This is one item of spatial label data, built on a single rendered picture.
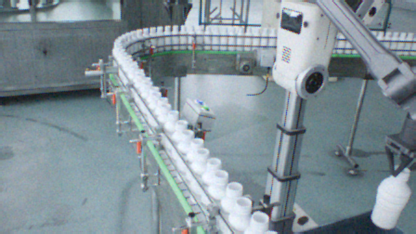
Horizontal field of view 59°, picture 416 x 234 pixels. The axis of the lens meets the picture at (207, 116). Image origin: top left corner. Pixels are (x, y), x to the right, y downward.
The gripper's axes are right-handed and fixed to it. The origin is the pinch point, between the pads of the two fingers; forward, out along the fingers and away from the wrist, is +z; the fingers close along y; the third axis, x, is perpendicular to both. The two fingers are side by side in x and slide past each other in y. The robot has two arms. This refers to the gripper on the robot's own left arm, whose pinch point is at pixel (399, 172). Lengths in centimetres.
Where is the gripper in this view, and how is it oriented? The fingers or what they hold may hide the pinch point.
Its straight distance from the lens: 101.5
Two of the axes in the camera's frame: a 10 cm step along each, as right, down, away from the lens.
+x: -3.9, -4.4, 8.1
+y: 9.2, -1.1, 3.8
